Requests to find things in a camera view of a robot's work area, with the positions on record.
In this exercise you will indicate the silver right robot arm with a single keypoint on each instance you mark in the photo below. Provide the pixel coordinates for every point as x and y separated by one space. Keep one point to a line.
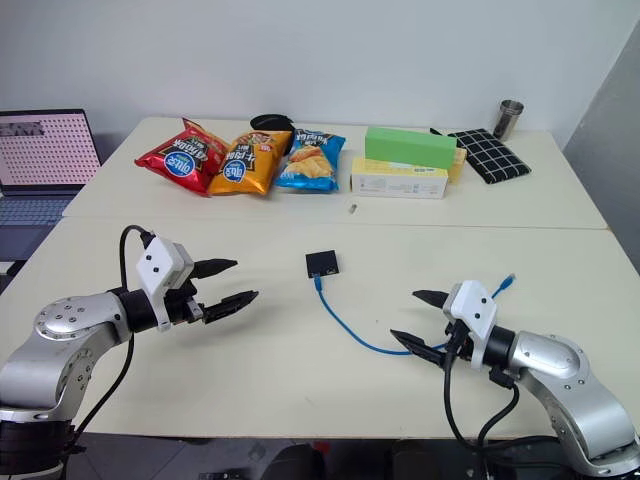
550 352

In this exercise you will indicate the green box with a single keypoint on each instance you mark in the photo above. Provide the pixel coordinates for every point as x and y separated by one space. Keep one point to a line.
407 147

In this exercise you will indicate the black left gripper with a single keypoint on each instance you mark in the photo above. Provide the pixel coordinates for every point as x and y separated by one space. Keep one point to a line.
182 305

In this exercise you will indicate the red chip bag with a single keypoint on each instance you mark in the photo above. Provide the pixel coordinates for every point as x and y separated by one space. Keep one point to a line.
182 160

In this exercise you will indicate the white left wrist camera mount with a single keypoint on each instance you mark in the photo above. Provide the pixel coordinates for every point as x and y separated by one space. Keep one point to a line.
157 262

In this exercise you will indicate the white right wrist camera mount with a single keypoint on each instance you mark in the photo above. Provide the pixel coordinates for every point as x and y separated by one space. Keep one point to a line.
475 305

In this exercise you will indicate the black pen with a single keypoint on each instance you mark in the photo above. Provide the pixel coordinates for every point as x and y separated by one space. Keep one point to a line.
436 131

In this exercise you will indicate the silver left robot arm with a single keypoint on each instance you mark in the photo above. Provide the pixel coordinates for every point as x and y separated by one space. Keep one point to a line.
60 330

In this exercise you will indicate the black white-grid pouch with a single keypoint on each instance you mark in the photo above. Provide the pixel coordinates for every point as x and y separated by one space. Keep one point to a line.
492 155

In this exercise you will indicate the white and yellow box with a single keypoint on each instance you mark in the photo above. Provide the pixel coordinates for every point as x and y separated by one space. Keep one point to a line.
397 179

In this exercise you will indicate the orange chip bag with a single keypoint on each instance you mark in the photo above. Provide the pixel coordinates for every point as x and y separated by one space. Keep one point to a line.
242 167

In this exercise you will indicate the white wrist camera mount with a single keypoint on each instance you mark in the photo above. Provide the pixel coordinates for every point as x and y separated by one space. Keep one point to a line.
475 305
157 262

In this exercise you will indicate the blue chip bag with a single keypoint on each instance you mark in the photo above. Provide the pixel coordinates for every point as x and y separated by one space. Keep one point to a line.
310 162

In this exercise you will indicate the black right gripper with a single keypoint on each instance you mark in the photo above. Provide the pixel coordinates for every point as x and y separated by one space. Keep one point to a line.
459 342

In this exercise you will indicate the metal cup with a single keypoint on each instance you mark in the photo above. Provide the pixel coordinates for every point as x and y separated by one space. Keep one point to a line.
509 119

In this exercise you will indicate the open laptop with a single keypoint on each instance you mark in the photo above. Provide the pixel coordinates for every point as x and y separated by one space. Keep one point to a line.
45 150

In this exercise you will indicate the small black adapter box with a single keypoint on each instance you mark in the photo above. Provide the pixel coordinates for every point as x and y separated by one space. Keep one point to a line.
321 261

